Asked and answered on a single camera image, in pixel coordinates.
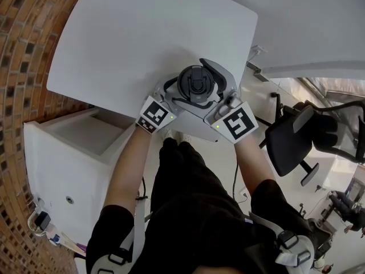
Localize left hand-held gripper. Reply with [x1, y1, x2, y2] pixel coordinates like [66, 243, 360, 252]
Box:
[135, 76, 201, 135]

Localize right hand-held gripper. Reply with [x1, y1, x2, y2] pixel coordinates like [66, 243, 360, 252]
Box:
[198, 57, 259, 144]

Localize dark grey travel cup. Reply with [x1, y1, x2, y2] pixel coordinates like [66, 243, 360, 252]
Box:
[182, 92, 212, 104]

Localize black travel cup lid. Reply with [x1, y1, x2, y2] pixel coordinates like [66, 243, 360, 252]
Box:
[176, 64, 215, 97]

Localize white grey shoulder harness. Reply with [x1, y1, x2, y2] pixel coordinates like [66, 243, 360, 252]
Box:
[90, 197, 316, 274]

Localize person's left forearm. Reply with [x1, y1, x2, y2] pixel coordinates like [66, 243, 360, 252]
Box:
[103, 126, 153, 211]

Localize person's right forearm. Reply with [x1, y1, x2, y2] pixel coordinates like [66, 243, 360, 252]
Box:
[233, 134, 277, 196]

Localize black office chair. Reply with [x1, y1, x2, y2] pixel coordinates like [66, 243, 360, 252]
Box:
[258, 91, 365, 187]

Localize person's black trousers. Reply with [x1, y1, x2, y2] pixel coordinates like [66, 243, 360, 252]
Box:
[149, 137, 243, 219]

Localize white desk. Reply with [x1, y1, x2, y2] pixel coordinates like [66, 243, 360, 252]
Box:
[182, 0, 365, 80]

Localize white cabinet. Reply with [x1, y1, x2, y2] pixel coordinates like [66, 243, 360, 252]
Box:
[23, 107, 137, 249]

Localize person's black shirt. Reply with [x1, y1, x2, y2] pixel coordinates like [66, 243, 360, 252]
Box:
[85, 178, 316, 274]

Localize purple and white papers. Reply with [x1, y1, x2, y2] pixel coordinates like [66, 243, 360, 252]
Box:
[58, 232, 87, 258]

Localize black power adapter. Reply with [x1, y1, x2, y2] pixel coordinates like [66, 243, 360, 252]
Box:
[34, 211, 52, 231]

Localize grey cable tray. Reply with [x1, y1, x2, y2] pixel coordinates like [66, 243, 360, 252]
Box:
[246, 62, 269, 83]

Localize black hanging cable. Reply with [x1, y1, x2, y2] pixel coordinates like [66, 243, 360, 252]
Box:
[232, 157, 240, 202]
[136, 177, 148, 202]

